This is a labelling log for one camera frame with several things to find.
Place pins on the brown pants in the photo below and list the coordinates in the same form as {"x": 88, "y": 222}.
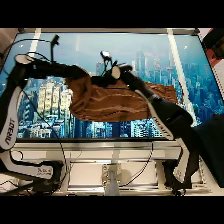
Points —
{"x": 110, "y": 103}

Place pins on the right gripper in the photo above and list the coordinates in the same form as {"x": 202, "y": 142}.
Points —
{"x": 102, "y": 81}

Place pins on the heap of clothes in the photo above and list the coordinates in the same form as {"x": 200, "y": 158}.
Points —
{"x": 215, "y": 40}

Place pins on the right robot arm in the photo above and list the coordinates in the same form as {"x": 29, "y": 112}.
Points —
{"x": 160, "y": 113}

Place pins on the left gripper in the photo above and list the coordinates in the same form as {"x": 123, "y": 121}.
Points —
{"x": 74, "y": 72}

